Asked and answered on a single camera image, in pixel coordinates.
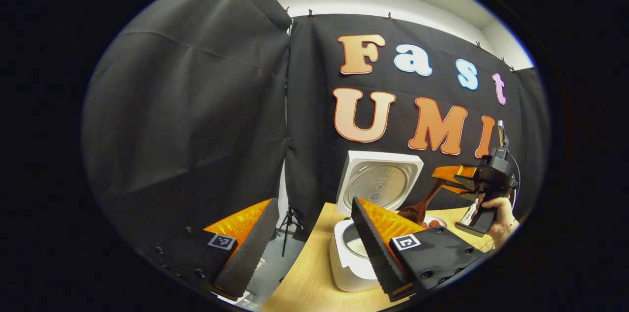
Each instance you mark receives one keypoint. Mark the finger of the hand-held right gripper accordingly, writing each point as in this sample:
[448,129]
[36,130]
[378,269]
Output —
[454,172]
[459,187]

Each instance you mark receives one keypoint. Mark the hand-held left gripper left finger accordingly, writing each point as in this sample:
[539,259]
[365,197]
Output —
[250,248]

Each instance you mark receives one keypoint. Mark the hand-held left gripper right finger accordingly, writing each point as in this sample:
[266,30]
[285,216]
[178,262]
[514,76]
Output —
[373,248]

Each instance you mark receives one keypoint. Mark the brown wooden spoon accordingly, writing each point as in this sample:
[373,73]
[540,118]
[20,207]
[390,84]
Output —
[415,211]

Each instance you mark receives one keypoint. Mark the white rice cooker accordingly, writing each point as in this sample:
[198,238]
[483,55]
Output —
[378,179]

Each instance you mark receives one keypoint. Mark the white oval plate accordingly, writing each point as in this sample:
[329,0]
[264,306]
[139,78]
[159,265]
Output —
[442,219]

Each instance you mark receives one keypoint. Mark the brown steak piece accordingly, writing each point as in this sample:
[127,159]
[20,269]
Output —
[435,225]

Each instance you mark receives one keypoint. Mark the black tripod stand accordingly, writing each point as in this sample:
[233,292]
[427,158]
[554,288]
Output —
[290,216]

